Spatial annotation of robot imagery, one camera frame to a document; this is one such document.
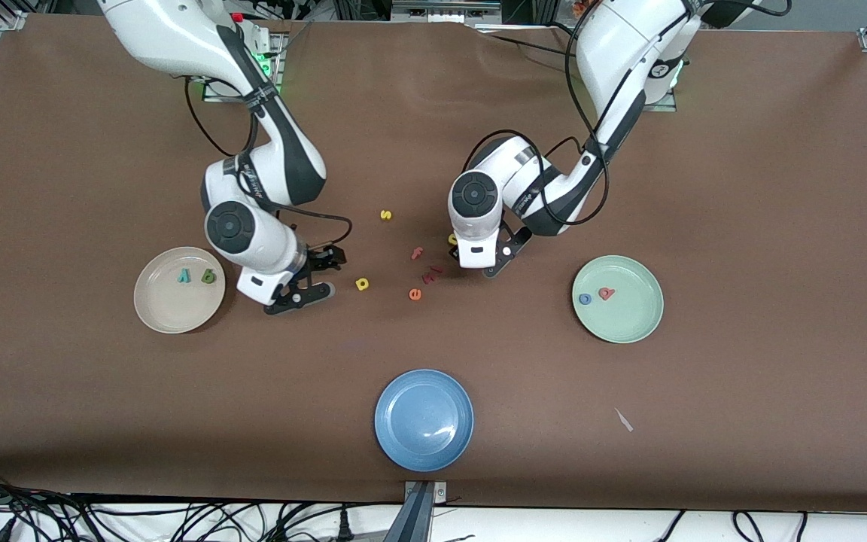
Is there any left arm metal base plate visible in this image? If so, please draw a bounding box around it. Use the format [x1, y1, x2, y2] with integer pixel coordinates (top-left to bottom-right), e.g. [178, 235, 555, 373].
[648, 72, 677, 112]

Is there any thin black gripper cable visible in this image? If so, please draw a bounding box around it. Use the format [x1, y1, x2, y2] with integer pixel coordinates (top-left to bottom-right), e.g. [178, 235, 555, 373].
[461, 129, 612, 227]
[281, 206, 354, 254]

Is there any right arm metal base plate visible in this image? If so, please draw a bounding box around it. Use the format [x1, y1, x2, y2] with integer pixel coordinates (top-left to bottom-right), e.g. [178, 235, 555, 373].
[202, 34, 287, 103]

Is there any blue plate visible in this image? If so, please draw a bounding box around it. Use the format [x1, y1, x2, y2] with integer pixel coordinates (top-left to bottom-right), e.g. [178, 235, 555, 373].
[374, 368, 475, 473]

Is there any thin black left gripper cable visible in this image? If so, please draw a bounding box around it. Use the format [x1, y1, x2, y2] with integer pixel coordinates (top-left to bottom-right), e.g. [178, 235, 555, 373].
[461, 129, 612, 227]

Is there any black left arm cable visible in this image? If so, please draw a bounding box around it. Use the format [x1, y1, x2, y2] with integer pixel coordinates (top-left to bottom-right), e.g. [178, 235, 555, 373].
[564, 0, 792, 151]

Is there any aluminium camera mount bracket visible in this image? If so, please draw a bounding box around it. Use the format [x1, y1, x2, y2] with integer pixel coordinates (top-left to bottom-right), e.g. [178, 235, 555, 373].
[383, 480, 448, 542]

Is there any pale green plate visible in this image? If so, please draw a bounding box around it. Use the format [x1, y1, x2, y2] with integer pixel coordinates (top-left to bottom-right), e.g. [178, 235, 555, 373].
[571, 254, 665, 345]

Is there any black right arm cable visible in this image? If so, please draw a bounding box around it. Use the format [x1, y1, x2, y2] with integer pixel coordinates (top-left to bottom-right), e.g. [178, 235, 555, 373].
[184, 75, 258, 158]

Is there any thin black right gripper cable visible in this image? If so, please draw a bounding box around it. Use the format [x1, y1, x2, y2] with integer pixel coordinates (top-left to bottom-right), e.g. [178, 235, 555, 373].
[281, 206, 354, 254]

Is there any black cable on mat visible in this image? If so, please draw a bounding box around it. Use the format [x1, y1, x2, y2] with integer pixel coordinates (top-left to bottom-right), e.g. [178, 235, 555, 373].
[475, 23, 585, 57]

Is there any brown table mat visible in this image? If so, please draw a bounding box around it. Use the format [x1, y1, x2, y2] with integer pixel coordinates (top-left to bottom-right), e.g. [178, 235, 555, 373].
[0, 14, 867, 514]

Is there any beige brown plate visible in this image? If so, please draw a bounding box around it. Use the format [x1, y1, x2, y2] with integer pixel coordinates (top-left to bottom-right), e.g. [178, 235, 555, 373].
[133, 246, 227, 334]

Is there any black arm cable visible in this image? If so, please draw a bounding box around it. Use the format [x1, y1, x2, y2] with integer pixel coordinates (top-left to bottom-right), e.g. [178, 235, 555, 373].
[564, 0, 792, 151]
[184, 75, 258, 158]

